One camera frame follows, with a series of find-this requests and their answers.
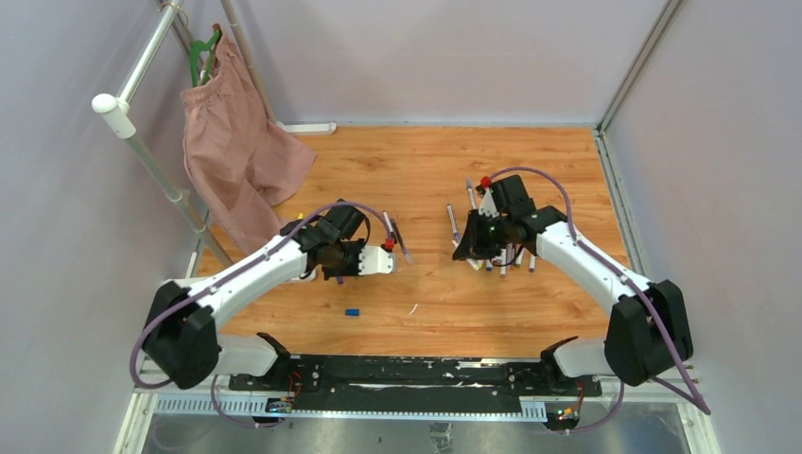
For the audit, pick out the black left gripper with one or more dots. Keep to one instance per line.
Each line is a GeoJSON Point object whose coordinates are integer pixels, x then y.
{"type": "Point", "coordinates": [356, 245]}

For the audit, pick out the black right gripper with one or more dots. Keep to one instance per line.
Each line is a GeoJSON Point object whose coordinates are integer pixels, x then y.
{"type": "Point", "coordinates": [472, 246]}

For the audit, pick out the white pen brown cap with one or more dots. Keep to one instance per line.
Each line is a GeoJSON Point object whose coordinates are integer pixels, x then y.
{"type": "Point", "coordinates": [502, 263]}

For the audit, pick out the purple cap marker pen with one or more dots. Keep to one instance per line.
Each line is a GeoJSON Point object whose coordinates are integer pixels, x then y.
{"type": "Point", "coordinates": [453, 224]}

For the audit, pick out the black cap marker pen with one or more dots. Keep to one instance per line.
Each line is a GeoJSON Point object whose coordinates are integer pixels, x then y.
{"type": "Point", "coordinates": [388, 223]}

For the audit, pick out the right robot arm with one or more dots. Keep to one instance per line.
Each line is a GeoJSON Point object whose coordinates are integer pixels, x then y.
{"type": "Point", "coordinates": [648, 329]}

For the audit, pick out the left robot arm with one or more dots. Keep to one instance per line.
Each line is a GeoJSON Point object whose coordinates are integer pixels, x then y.
{"type": "Point", "coordinates": [181, 342]}

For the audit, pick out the grey cap marker pen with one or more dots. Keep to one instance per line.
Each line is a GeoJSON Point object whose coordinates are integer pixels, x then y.
{"type": "Point", "coordinates": [471, 194]}

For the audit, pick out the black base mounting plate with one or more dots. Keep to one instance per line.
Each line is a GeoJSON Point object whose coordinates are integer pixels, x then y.
{"type": "Point", "coordinates": [418, 387]}

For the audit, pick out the pink cloth shorts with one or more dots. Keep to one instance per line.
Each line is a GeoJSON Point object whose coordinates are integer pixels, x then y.
{"type": "Point", "coordinates": [240, 163]}

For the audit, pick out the green clothes hanger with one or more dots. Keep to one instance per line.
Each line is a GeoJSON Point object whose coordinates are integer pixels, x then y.
{"type": "Point", "coordinates": [202, 57]}

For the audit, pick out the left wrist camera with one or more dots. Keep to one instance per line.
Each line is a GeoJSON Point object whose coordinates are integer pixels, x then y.
{"type": "Point", "coordinates": [377, 259]}

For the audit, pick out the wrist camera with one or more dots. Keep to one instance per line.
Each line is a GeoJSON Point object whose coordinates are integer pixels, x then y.
{"type": "Point", "coordinates": [377, 259]}
{"type": "Point", "coordinates": [487, 206]}

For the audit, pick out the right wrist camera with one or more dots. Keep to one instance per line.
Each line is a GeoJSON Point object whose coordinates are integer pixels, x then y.
{"type": "Point", "coordinates": [487, 206]}

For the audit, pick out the grey aluminium frame rail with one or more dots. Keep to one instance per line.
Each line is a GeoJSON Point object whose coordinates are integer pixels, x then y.
{"type": "Point", "coordinates": [697, 427]}

